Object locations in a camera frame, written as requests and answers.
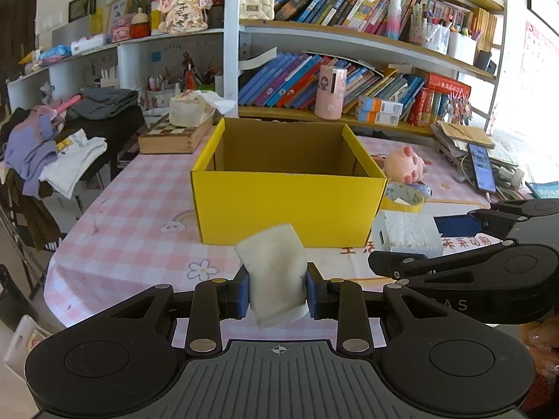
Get purple garment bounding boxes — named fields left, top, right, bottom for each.
left=2, top=105, right=67, bottom=197

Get row of colourful books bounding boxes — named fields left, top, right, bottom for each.
left=273, top=0, right=473, bottom=38

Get white side shelf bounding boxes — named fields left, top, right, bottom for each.
left=6, top=28, right=225, bottom=111

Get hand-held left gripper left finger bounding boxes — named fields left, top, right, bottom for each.
left=107, top=265, right=251, bottom=357

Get blue booklet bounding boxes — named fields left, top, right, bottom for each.
left=525, top=181, right=559, bottom=200

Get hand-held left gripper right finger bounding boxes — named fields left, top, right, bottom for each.
left=306, top=263, right=443, bottom=356

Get white soft pouch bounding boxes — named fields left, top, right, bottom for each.
left=234, top=222, right=308, bottom=328

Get yellow cardboard box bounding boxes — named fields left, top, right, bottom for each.
left=190, top=117, right=389, bottom=249

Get pink checked tablecloth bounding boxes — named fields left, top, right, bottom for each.
left=44, top=118, right=559, bottom=350

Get white printed shirt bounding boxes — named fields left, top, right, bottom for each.
left=39, top=128, right=108, bottom=199

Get white bookshelf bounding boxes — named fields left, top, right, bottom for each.
left=224, top=0, right=508, bottom=138

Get colourful figure cards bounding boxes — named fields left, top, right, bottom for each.
left=432, top=94, right=473, bottom=125

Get white tissue box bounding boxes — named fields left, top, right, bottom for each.
left=169, top=89, right=239, bottom=127

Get pink cylindrical container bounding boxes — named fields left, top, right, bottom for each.
left=314, top=65, right=349, bottom=119

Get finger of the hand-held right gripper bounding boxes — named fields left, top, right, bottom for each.
left=436, top=200, right=559, bottom=242
left=368, top=243, right=504, bottom=289

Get brown kraft envelope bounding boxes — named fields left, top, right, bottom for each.
left=439, top=121, right=496, bottom=150

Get small white slotted box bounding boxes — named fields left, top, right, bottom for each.
left=371, top=210, right=444, bottom=258

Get smartphone with lit screen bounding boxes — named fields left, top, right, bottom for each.
left=467, top=143, right=499, bottom=193

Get orange and blue box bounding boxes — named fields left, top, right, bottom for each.
left=358, top=95, right=404, bottom=115
left=355, top=109, right=401, bottom=126

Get stack of papers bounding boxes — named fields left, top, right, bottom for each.
left=432, top=121, right=525, bottom=186

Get wooden chessboard box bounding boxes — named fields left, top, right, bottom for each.
left=138, top=116, right=215, bottom=155

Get yellow tape roll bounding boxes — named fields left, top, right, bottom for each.
left=381, top=182, right=425, bottom=214

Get pink plush toy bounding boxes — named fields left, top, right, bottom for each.
left=383, top=146, right=431, bottom=183

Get pink bunny decoration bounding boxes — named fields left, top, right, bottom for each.
left=158, top=0, right=214, bottom=35

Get pink and blue bottle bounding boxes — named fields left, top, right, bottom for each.
left=386, top=0, right=403, bottom=41

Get white pen holder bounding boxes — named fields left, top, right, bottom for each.
left=411, top=20, right=450, bottom=56
left=448, top=30, right=478, bottom=66

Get thick red book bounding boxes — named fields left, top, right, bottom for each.
left=407, top=73, right=472, bottom=127

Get white cable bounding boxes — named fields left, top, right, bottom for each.
left=454, top=157, right=525, bottom=189

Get white plastic basket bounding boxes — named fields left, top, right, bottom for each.
left=3, top=314, right=52, bottom=377

